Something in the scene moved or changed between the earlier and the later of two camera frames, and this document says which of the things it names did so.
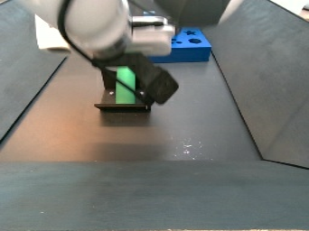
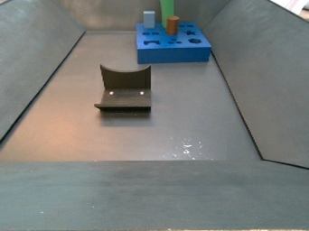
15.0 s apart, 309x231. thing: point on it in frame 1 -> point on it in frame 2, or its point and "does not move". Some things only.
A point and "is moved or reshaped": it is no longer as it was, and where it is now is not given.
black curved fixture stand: x=108 y=105 does not move
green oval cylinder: x=124 y=94 is moved or reshaped
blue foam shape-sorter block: x=191 y=47 does not move
